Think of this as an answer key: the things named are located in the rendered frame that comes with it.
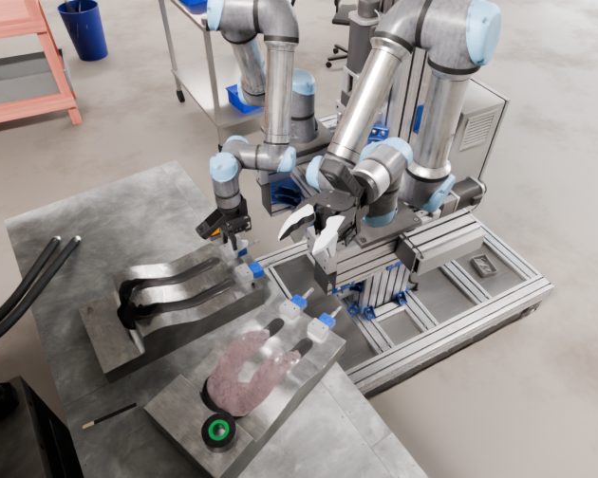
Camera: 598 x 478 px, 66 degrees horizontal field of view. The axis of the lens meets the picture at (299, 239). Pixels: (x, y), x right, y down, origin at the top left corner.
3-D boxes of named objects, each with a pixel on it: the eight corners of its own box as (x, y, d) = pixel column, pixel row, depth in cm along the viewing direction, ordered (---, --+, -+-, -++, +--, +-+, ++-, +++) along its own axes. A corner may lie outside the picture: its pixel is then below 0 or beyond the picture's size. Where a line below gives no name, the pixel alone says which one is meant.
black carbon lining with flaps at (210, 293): (216, 258, 152) (213, 238, 146) (239, 290, 143) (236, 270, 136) (113, 305, 139) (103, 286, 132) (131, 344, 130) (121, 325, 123)
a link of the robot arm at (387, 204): (358, 196, 111) (363, 159, 103) (400, 215, 107) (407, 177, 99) (340, 214, 107) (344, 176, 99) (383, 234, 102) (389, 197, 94)
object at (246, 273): (271, 261, 152) (270, 250, 148) (279, 270, 149) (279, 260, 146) (236, 278, 147) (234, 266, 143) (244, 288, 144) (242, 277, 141)
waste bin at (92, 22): (63, 58, 452) (42, 4, 416) (89, 44, 476) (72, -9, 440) (94, 65, 440) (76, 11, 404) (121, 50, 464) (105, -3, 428)
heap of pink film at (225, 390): (260, 324, 136) (259, 308, 130) (308, 358, 128) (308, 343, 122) (194, 388, 122) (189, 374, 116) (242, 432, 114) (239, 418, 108)
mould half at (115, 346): (227, 253, 163) (222, 227, 153) (264, 303, 148) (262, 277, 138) (84, 319, 144) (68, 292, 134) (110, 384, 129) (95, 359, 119)
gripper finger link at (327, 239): (331, 276, 77) (346, 241, 83) (328, 250, 73) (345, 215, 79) (313, 273, 78) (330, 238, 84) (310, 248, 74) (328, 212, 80)
